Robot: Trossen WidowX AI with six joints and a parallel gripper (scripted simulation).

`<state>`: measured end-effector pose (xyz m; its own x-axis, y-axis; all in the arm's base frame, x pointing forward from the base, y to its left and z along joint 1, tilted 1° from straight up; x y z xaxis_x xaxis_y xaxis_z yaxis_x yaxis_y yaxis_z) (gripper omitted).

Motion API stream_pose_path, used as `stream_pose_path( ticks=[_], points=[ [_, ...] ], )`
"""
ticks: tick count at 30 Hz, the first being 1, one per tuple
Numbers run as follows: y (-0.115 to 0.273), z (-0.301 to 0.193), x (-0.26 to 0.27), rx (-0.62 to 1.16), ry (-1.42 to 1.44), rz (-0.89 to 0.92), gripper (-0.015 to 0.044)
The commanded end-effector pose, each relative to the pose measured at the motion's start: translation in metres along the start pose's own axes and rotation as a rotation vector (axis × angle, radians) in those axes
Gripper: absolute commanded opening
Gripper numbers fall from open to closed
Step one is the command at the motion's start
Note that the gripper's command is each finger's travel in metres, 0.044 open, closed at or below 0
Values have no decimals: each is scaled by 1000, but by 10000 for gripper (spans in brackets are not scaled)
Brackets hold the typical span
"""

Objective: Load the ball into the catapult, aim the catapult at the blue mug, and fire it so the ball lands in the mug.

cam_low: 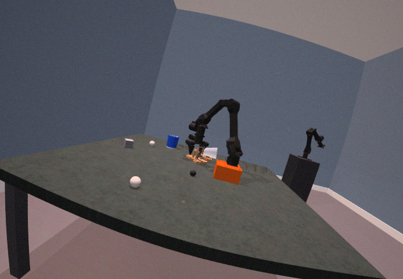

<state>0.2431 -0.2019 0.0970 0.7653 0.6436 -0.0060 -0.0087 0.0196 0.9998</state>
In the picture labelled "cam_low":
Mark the blue cup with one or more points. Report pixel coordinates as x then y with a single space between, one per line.
172 141

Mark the white plastic cup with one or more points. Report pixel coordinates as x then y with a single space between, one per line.
211 152

